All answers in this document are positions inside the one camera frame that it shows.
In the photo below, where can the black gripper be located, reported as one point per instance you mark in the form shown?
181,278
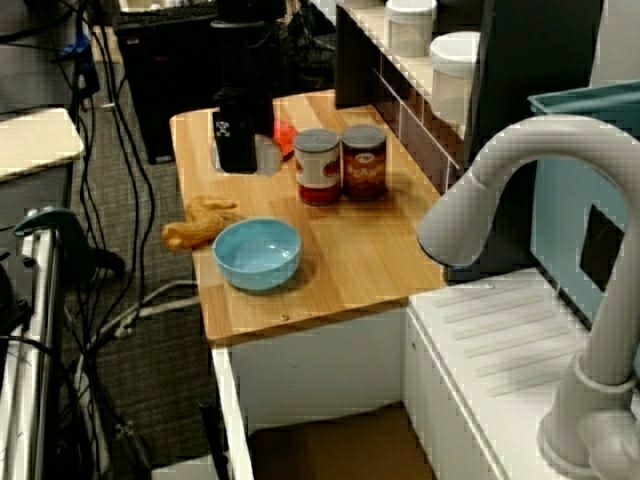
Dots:
245,65

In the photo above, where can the red plate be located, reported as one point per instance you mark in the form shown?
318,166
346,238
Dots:
286,140

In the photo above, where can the yellow toy chicken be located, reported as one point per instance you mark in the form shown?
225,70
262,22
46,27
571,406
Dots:
195,230

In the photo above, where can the light blue bowl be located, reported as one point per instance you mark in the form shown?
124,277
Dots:
255,260

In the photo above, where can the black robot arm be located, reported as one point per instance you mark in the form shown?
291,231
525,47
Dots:
245,10

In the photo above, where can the tomato print can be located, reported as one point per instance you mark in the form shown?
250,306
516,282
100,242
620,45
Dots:
317,170

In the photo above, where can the black mesh bin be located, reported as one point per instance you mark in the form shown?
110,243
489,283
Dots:
305,55

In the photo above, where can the beans print can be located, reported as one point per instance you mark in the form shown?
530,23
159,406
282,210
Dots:
364,170

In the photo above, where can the black computer tower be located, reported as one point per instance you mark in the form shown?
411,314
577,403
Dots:
160,75

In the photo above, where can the white lidded jar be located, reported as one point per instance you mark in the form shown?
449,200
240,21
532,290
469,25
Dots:
410,30
452,85

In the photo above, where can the white side table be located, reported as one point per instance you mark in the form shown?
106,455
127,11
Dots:
35,140

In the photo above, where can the white toy sink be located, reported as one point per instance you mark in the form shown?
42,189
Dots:
320,370

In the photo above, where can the grey toy faucet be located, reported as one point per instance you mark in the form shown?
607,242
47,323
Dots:
550,140

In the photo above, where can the teal toy microwave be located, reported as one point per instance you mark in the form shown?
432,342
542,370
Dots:
560,210

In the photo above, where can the narrow black shelf post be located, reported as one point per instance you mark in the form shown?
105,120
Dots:
355,60

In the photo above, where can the aluminium frame profile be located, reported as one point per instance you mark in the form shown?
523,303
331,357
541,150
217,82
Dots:
42,300

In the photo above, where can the wide black shelf post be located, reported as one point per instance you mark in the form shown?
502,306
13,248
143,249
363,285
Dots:
530,60

